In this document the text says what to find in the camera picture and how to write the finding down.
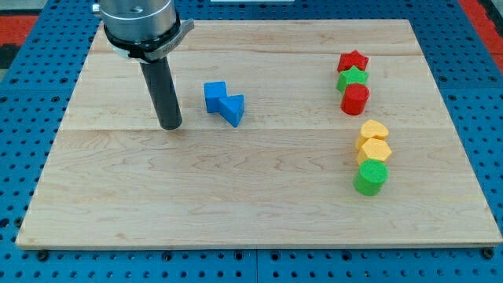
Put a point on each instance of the blue cube block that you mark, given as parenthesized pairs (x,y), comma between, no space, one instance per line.
(213,91)

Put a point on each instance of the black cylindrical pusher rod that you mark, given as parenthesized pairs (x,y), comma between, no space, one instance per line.
(161,88)

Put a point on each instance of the blue triangle block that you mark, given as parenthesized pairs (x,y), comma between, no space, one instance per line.
(232,108)

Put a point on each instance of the wooden board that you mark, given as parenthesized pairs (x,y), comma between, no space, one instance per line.
(282,179)

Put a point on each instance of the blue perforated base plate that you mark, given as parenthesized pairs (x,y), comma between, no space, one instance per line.
(49,41)

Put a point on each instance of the yellow hexagon block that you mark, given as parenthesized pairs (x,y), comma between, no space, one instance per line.
(374,149)

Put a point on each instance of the green cylinder block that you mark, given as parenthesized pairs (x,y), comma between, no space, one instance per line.
(370,177)

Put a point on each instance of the red cylinder block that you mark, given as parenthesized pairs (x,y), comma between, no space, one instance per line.
(354,99)

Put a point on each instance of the green star block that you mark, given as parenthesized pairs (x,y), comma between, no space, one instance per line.
(350,76)

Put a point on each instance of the yellow heart block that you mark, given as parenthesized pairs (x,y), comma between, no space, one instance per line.
(371,129)

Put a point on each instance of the red star block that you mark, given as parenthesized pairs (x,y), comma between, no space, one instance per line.
(352,59)

